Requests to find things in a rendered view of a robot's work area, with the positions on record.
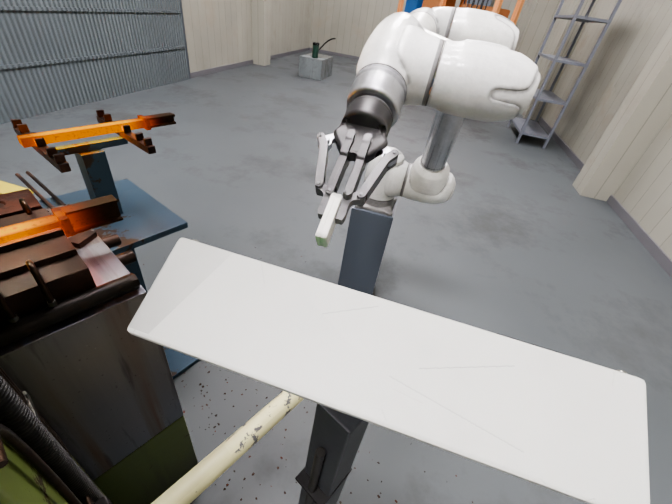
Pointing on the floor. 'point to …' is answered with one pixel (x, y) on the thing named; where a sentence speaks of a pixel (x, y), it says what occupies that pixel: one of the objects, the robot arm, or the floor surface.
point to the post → (333, 442)
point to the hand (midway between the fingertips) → (329, 220)
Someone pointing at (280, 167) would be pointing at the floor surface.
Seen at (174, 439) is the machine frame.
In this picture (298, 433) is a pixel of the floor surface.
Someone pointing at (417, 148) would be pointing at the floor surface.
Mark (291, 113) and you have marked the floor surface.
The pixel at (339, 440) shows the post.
